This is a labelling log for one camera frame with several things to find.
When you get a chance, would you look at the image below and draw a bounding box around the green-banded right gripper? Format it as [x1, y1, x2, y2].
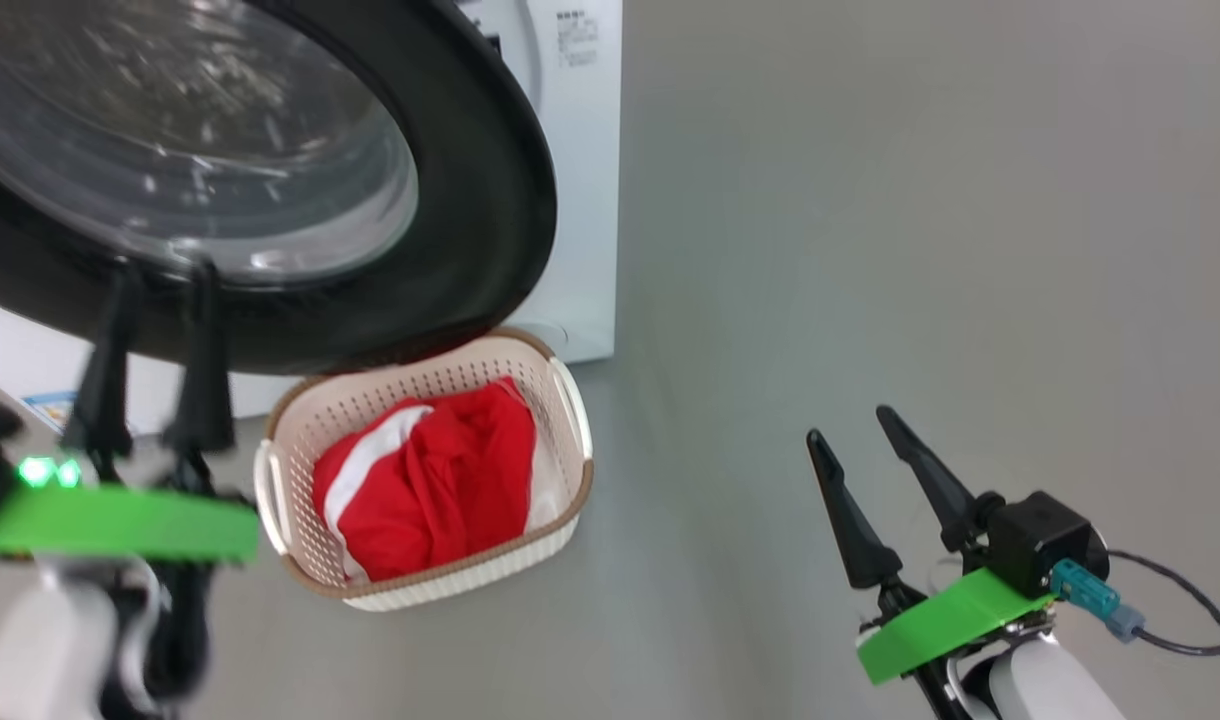
[807, 405, 1056, 720]

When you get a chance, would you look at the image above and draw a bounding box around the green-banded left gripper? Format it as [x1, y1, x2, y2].
[0, 262, 261, 563]

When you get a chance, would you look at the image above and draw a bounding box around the red cloth garment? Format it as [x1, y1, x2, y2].
[312, 377, 538, 584]

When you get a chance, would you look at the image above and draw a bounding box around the round black glass washer door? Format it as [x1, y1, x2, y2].
[0, 0, 558, 376]

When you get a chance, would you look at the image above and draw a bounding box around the cream perforated laundry basket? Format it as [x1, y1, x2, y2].
[253, 328, 595, 612]

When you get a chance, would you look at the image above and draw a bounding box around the white front-load washing machine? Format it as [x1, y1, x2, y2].
[0, 0, 623, 436]

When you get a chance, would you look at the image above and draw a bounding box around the black cable with teal plug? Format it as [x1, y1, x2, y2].
[1050, 550, 1220, 681]

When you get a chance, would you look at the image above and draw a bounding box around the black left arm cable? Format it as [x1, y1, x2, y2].
[100, 560, 213, 716]

